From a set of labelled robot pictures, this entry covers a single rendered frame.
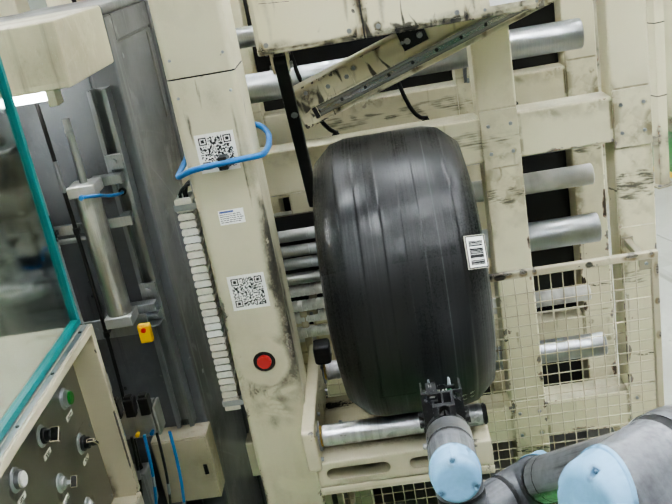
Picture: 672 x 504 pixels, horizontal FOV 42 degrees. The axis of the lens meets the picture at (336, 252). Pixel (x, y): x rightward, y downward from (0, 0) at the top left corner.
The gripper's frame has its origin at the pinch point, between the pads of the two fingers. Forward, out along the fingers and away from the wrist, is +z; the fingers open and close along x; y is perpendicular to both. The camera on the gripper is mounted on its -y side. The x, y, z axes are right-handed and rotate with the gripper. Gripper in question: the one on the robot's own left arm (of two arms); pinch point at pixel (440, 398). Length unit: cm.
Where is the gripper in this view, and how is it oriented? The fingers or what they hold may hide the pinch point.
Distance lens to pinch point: 165.5
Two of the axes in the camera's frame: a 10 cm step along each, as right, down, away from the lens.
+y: -1.7, -9.6, -2.3
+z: 0.4, -2.4, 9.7
